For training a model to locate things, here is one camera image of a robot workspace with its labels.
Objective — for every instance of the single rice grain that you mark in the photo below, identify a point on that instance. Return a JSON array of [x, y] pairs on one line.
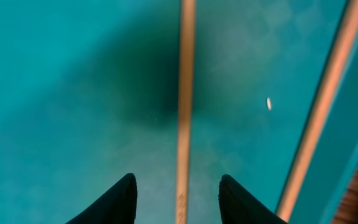
[[268, 103]]

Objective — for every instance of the wooden chopstick right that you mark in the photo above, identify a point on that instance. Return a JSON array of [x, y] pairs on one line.
[[323, 101]]

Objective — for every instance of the teal plastic tray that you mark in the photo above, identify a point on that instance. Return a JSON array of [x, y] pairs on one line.
[[89, 93]]

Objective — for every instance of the wooden chopstick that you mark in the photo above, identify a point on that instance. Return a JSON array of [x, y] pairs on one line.
[[185, 94], [323, 101]]

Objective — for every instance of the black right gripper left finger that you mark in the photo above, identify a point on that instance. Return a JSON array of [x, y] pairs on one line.
[[116, 206]]

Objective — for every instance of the wooden chopstick left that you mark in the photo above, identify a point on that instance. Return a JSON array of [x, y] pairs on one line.
[[185, 94]]

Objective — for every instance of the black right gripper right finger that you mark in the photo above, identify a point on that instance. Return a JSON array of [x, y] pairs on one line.
[[239, 206]]

